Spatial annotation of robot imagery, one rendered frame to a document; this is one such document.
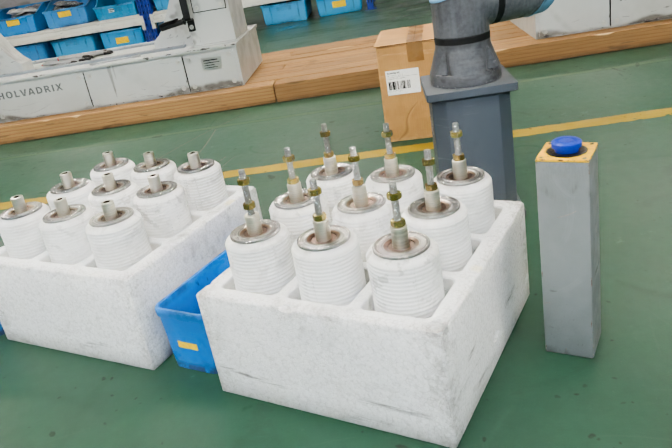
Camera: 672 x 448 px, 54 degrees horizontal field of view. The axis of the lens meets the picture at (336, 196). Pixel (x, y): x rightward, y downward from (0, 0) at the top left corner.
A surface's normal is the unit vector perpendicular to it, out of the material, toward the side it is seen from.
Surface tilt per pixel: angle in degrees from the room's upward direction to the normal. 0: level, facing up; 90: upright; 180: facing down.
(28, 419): 0
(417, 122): 89
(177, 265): 90
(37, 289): 90
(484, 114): 90
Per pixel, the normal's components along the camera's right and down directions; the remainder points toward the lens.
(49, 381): -0.16, -0.91
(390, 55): -0.16, 0.40
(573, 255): -0.48, 0.40
